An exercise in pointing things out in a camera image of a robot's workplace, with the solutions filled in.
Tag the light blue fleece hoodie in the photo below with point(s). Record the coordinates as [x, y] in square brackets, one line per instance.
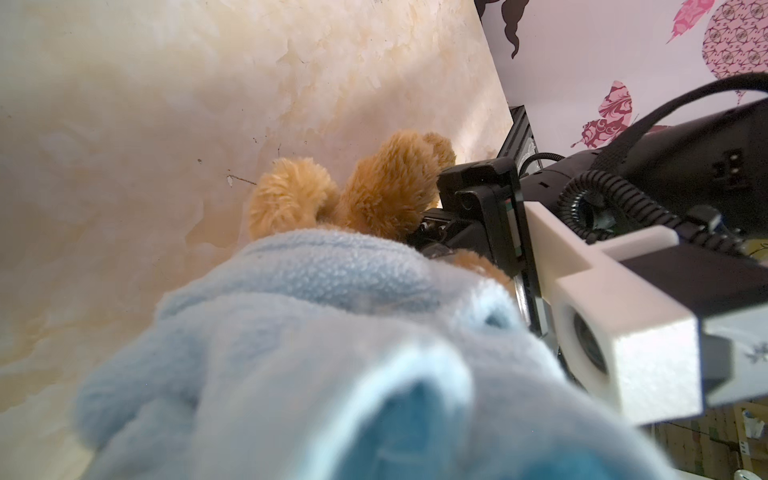
[321, 354]

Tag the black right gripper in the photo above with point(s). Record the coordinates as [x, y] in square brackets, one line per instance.
[482, 210]

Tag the tan plush teddy bear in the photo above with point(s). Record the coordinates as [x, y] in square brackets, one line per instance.
[385, 196]

